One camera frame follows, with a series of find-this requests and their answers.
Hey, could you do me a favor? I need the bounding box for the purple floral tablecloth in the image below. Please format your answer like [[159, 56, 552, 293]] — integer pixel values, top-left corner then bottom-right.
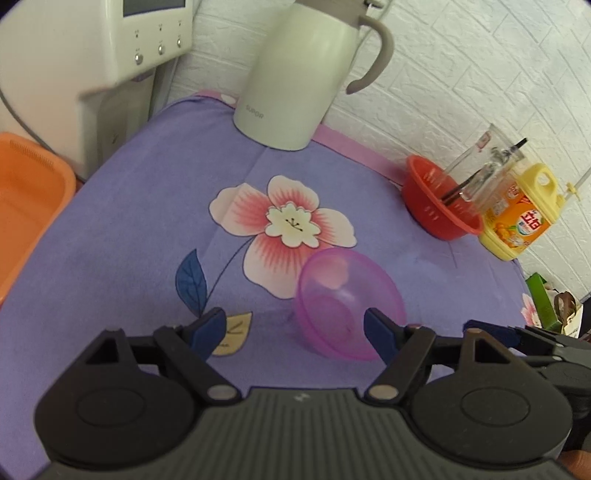
[[1, 96, 527, 479]]

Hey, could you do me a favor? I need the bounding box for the green box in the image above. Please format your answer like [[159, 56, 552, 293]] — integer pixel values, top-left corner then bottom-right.
[[526, 273, 562, 333]]

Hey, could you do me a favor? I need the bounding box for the orange plastic basin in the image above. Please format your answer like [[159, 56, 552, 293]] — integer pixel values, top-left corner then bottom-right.
[[0, 132, 76, 299]]

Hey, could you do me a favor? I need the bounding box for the white countertop water dispenser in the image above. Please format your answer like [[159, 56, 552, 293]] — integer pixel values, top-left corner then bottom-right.
[[1, 1, 194, 180]]

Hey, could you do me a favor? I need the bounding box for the white thermos jug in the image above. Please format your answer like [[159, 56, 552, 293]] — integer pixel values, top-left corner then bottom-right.
[[233, 1, 394, 151]]

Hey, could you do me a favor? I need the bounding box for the purple plastic bowl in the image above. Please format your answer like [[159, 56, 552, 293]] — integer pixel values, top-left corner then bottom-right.
[[294, 248, 407, 361]]

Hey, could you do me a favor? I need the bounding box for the yellow detergent bottle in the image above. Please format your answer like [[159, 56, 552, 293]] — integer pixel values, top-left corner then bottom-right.
[[479, 163, 579, 261]]

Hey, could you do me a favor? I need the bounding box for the person's right hand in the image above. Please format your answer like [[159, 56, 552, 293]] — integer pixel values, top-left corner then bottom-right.
[[559, 450, 591, 480]]

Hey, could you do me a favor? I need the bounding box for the black stirring stick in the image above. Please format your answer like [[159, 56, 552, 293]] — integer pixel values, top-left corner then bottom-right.
[[441, 137, 528, 205]]

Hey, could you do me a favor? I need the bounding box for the red plastic basket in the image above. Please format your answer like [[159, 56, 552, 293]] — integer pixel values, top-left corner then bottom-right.
[[402, 155, 484, 241]]

